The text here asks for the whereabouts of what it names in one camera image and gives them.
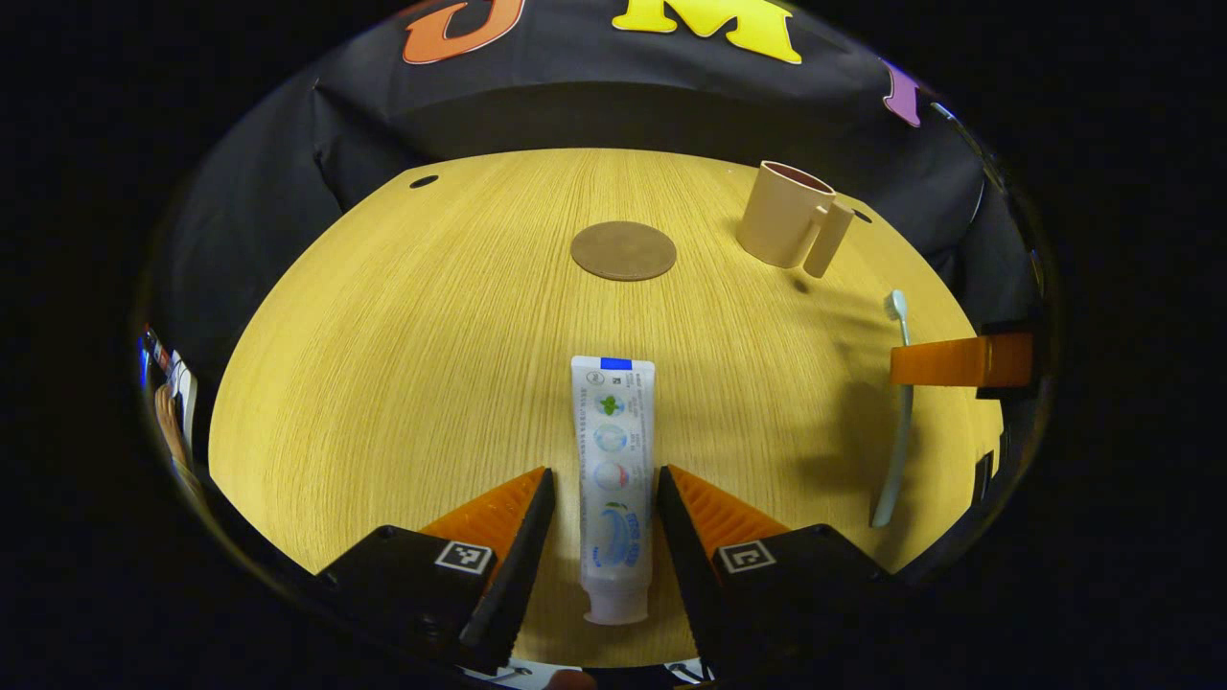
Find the beige cup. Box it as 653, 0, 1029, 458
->
736, 161, 855, 280

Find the black backdrop cloth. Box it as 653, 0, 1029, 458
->
158, 0, 1046, 384

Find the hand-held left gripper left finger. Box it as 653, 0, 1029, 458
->
314, 467, 558, 677

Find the white toothbrush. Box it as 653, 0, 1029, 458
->
869, 290, 916, 529

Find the white toothpaste tube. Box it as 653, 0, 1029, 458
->
571, 356, 657, 626

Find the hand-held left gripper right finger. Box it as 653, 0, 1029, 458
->
656, 465, 902, 677

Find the round brown coaster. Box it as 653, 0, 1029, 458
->
570, 221, 678, 282

